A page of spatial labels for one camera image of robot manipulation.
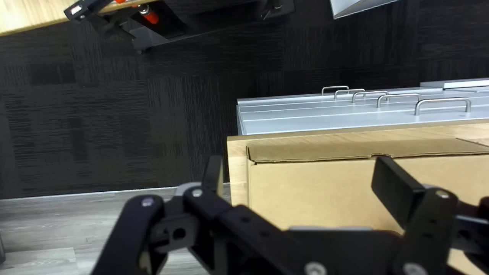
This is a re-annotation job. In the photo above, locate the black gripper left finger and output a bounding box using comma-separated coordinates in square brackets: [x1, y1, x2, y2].
[90, 156, 286, 275]

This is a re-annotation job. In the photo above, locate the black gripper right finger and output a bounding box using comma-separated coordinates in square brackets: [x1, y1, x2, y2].
[371, 156, 489, 275]

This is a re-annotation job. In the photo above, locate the brown cardboard box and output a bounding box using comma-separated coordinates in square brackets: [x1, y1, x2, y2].
[226, 122, 489, 275]

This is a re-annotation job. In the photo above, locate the grey metal drawer cabinet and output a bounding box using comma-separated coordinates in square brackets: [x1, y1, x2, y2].
[237, 78, 489, 136]

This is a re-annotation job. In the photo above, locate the grey panel at top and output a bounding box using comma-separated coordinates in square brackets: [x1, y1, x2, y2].
[330, 0, 397, 20]

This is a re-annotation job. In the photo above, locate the black stand with orange part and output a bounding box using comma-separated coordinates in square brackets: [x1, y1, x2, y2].
[64, 0, 295, 54]

